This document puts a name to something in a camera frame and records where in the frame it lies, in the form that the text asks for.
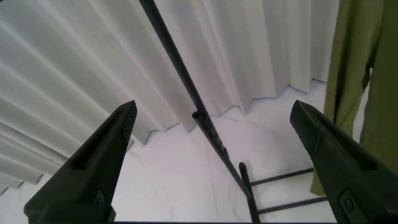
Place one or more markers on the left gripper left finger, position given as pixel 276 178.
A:
pixel 90 174

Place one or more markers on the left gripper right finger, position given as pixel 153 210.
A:
pixel 351 180

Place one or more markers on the olive green printed T-shirt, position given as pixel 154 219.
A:
pixel 382 93

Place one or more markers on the black clothes rack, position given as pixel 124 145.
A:
pixel 186 81

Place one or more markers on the white curtain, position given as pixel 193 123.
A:
pixel 77 62

